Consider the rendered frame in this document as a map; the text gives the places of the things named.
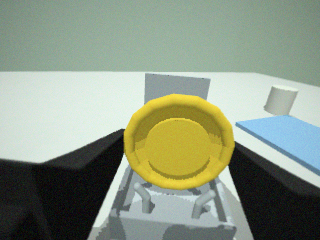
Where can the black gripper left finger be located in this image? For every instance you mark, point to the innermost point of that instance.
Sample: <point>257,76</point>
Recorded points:
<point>66,193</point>

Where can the light blue flat mat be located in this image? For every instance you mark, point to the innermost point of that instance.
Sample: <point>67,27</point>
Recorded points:
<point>294,138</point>

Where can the grey dish rack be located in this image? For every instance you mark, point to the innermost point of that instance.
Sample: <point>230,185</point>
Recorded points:
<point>143,211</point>

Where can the yellow plate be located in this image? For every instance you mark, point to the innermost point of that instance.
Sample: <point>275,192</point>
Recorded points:
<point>178,142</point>

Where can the white cylinder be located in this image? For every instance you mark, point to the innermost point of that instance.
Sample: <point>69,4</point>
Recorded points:
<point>280,100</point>

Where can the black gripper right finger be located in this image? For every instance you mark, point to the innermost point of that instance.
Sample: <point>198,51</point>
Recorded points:
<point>278,205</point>

